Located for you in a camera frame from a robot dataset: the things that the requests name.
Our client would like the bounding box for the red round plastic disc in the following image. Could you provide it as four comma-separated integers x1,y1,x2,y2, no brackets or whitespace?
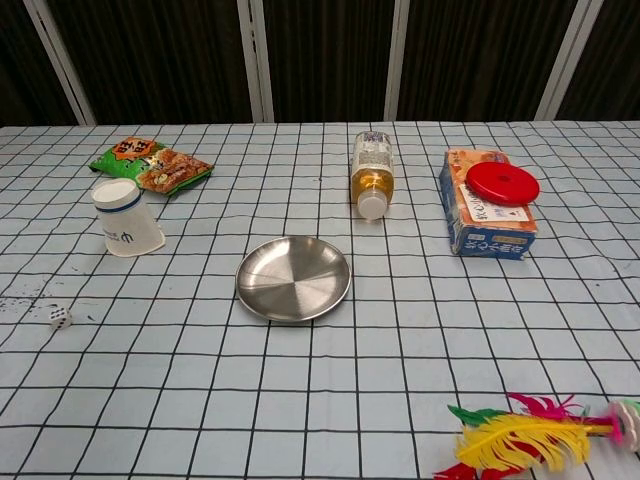
465,161,542,206

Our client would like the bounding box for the white paper cup blue band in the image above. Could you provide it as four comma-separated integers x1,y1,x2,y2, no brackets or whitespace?
91,177,167,258

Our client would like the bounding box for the green orange snack bag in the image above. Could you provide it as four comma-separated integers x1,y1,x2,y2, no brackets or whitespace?
88,135,215,197

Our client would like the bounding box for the white metal frame post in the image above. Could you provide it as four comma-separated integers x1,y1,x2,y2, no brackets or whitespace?
383,0,425,122
236,0,275,123
22,0,97,126
536,0,607,122

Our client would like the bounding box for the round stainless steel plate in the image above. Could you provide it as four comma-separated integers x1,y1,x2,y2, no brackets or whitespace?
235,236,354,324

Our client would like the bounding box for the colourful feather shuttlecock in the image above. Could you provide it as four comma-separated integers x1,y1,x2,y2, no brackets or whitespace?
432,393,640,480

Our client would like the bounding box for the white black checkered tablecloth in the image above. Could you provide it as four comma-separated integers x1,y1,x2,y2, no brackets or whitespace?
0,121,640,480

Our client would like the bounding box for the orange blue cardboard box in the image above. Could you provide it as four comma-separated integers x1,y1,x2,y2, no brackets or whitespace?
438,147,540,262

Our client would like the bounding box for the plastic bottle of yellow tea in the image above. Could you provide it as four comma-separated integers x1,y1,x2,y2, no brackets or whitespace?
349,130,397,223

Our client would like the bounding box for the white die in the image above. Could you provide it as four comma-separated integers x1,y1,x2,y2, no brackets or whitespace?
48,306,73,331

